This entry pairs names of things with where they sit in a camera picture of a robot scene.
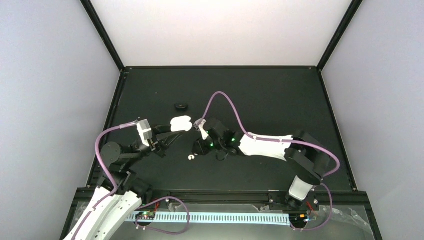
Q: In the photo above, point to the frame post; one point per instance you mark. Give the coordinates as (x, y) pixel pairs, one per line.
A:
(338, 34)
(101, 30)

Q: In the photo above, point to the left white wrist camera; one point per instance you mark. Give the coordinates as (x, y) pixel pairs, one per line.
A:
(145, 132)

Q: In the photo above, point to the left back frame post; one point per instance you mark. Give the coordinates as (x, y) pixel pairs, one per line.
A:
(101, 30)

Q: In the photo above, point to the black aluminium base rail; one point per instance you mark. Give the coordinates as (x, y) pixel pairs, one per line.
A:
(276, 200)

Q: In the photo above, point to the black earbud charging case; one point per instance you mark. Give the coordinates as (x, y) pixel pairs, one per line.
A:
(181, 107)

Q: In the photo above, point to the white oval case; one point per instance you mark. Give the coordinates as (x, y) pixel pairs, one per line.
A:
(181, 123)

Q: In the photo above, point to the light blue slotted cable duct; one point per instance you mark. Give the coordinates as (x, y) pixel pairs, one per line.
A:
(279, 219)

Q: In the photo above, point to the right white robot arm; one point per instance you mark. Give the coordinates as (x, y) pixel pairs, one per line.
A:
(305, 157)

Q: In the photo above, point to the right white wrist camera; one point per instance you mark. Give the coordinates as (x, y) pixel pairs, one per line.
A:
(199, 126)

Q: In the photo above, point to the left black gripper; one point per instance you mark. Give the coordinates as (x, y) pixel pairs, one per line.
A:
(157, 141)

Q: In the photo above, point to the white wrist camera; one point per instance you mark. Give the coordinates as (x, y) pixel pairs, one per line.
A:
(199, 126)
(145, 132)

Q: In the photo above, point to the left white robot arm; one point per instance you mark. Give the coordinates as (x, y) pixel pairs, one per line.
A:
(119, 191)

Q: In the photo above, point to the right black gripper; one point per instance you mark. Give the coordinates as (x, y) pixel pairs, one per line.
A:
(200, 149)

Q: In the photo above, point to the right back frame post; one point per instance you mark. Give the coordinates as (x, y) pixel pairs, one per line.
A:
(338, 34)

